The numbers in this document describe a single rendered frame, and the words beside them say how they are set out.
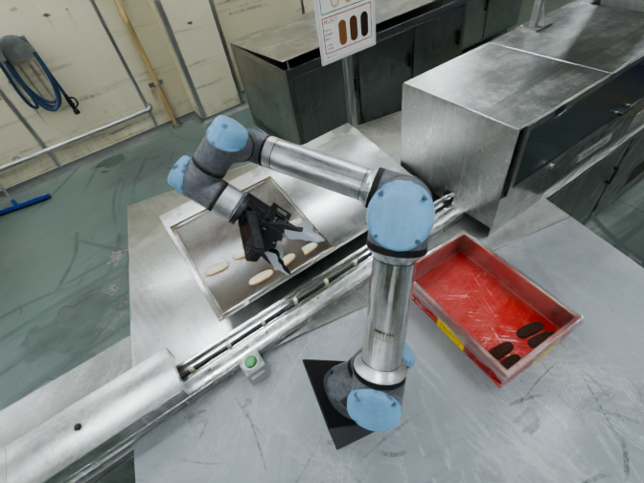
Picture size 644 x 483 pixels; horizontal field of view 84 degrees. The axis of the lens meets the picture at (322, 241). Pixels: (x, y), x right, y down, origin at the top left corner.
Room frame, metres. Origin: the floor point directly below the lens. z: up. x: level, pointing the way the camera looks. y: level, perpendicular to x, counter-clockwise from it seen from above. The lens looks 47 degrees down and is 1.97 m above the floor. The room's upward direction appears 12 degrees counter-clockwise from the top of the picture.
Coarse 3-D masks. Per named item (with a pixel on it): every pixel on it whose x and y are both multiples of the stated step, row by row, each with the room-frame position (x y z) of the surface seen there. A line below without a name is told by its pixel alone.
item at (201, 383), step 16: (448, 224) 1.00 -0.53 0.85; (368, 272) 0.84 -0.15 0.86; (336, 288) 0.79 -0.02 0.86; (352, 288) 0.78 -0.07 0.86; (320, 304) 0.74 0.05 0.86; (336, 304) 0.75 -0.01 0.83; (288, 320) 0.70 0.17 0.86; (304, 320) 0.69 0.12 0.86; (256, 336) 0.66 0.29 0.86; (272, 336) 0.65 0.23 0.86; (288, 336) 0.66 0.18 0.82; (240, 352) 0.62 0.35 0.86; (208, 368) 0.58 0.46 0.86; (224, 368) 0.57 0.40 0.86; (240, 368) 0.57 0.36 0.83; (192, 384) 0.54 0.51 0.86; (208, 384) 0.52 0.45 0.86; (192, 400) 0.49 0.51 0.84; (160, 416) 0.45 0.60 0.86; (144, 432) 0.42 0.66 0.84; (112, 448) 0.39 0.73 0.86; (96, 464) 0.36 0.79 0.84; (64, 480) 0.33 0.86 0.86
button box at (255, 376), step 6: (258, 354) 0.58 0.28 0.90; (240, 360) 0.57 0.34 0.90; (240, 366) 0.57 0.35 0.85; (258, 366) 0.53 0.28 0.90; (264, 366) 0.53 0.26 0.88; (246, 372) 0.52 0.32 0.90; (252, 372) 0.52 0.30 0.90; (258, 372) 0.52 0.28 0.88; (264, 372) 0.53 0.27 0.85; (252, 378) 0.51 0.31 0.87; (258, 378) 0.52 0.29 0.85; (252, 384) 0.51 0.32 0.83
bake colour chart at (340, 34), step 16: (320, 0) 1.80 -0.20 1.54; (336, 0) 1.84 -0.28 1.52; (352, 0) 1.87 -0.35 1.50; (368, 0) 1.91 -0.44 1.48; (320, 16) 1.80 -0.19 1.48; (336, 16) 1.83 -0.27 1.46; (352, 16) 1.87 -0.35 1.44; (368, 16) 1.91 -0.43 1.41; (320, 32) 1.79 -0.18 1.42; (336, 32) 1.83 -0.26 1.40; (352, 32) 1.87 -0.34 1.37; (368, 32) 1.91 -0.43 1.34; (320, 48) 1.79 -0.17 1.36; (336, 48) 1.83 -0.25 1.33; (352, 48) 1.86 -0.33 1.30
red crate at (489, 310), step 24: (456, 264) 0.82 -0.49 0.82; (432, 288) 0.73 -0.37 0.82; (456, 288) 0.71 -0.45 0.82; (480, 288) 0.69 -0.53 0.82; (504, 288) 0.67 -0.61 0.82; (432, 312) 0.62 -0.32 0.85; (456, 312) 0.62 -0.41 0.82; (480, 312) 0.60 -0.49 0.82; (504, 312) 0.58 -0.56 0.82; (528, 312) 0.56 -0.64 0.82; (480, 336) 0.51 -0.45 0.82; (504, 336) 0.50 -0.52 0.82
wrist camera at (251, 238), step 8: (248, 216) 0.60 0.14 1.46; (256, 216) 0.61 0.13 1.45; (240, 224) 0.61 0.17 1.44; (248, 224) 0.58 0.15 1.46; (256, 224) 0.58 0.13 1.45; (248, 232) 0.56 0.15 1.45; (256, 232) 0.56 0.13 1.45; (248, 240) 0.55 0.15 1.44; (256, 240) 0.54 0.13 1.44; (248, 248) 0.53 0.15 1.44; (256, 248) 0.52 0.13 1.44; (248, 256) 0.52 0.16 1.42; (256, 256) 0.51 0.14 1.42
